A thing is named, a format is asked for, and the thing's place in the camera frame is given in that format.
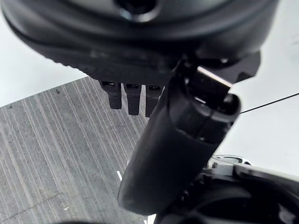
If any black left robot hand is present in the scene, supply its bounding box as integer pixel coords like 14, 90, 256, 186
0, 0, 278, 216

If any thin black cable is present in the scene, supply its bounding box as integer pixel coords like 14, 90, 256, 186
239, 92, 299, 115

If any silver and black robot leg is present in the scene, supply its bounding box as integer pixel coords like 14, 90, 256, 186
154, 154, 299, 224

